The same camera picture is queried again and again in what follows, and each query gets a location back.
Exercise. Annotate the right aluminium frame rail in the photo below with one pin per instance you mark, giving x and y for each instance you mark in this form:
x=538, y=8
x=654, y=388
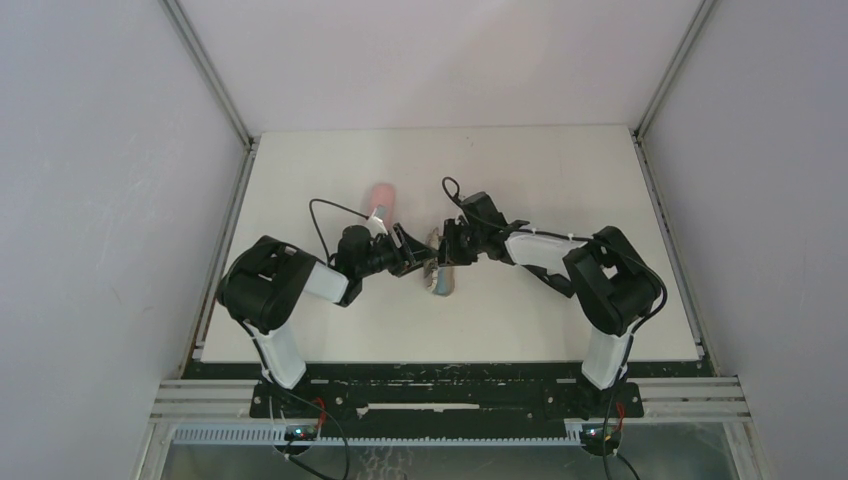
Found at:
x=711, y=398

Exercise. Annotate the aluminium frame rail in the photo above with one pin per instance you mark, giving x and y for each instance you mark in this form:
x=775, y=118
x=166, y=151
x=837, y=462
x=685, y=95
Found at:
x=711, y=398
x=185, y=29

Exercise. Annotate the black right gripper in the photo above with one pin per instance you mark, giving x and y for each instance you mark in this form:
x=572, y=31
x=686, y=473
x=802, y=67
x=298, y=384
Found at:
x=454, y=240

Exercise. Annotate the pink glasses case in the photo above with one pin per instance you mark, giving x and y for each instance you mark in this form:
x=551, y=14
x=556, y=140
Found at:
x=382, y=193

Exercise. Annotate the map print glasses case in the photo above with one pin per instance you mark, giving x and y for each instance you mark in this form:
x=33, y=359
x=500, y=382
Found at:
x=438, y=280

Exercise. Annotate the white slotted cable duct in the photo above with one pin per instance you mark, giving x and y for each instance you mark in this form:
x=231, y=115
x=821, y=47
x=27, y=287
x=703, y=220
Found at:
x=267, y=435

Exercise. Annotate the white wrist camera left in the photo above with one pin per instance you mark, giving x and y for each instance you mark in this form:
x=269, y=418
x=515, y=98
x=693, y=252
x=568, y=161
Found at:
x=379, y=221

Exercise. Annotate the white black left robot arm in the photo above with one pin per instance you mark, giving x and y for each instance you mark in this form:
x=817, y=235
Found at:
x=263, y=286

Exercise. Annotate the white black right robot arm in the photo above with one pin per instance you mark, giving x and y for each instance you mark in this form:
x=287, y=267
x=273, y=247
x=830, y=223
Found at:
x=616, y=290

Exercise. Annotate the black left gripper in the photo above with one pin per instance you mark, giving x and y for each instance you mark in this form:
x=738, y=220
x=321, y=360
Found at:
x=399, y=249

